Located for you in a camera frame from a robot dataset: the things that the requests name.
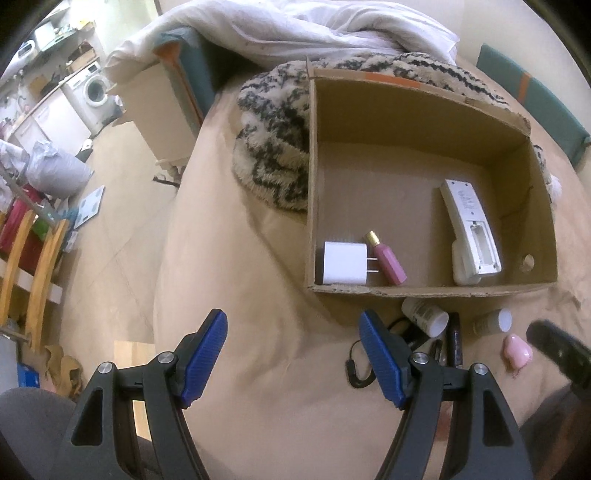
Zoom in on white power adapter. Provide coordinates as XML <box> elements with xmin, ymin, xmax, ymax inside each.
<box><xmin>322</xmin><ymin>241</ymin><xmax>378</xmax><ymax>285</ymax></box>

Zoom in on pink nail polish bottle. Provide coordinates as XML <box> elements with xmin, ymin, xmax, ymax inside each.
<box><xmin>366</xmin><ymin>231</ymin><xmax>407</xmax><ymax>286</ymax></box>

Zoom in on pink plastic case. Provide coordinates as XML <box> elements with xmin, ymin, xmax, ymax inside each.
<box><xmin>503</xmin><ymin>333</ymin><xmax>533</xmax><ymax>377</ymax></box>

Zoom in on grey stuffed bag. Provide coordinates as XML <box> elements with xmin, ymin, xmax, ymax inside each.
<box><xmin>25</xmin><ymin>141</ymin><xmax>93</xmax><ymax>200</ymax></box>

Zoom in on beige cabinet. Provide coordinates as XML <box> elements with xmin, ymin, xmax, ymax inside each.
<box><xmin>111</xmin><ymin>63</ymin><xmax>201</xmax><ymax>180</ymax></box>

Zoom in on white jar with label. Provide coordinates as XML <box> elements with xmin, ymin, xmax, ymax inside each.
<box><xmin>402</xmin><ymin>298</ymin><xmax>449</xmax><ymax>338</ymax></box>

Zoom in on white remote control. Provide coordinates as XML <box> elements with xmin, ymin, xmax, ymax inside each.
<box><xmin>440</xmin><ymin>179</ymin><xmax>502</xmax><ymax>286</ymax></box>

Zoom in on bathroom scale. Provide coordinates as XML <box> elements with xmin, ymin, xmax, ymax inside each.
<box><xmin>74</xmin><ymin>185</ymin><xmax>105</xmax><ymax>230</ymax></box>

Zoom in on black marker pen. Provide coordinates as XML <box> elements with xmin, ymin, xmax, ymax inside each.
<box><xmin>446</xmin><ymin>312</ymin><xmax>463</xmax><ymax>368</ymax></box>

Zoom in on small white-capped bottle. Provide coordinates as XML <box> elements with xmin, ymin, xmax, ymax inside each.
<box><xmin>473</xmin><ymin>308</ymin><xmax>513</xmax><ymax>337</ymax></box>

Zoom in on white washing machine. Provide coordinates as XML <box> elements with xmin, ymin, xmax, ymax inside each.
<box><xmin>61</xmin><ymin>61</ymin><xmax>120</xmax><ymax>137</ymax></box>

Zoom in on wooden chair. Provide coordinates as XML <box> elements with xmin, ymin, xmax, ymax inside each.
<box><xmin>0</xmin><ymin>209</ymin><xmax>70</xmax><ymax>354</ymax></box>

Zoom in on white duvet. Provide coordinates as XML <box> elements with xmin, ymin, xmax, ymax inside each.
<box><xmin>103</xmin><ymin>1</ymin><xmax>460</xmax><ymax>83</ymax></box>

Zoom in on teal cushion with orange stripe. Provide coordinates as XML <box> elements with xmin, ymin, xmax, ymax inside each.
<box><xmin>476</xmin><ymin>44</ymin><xmax>590</xmax><ymax>168</ymax></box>

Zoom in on open cardboard box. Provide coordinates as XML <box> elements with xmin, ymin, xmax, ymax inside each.
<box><xmin>305</xmin><ymin>67</ymin><xmax>558</xmax><ymax>298</ymax></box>

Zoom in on black and cream patterned blanket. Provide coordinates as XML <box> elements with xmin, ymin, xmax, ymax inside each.
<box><xmin>231</xmin><ymin>51</ymin><xmax>562</xmax><ymax>213</ymax></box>

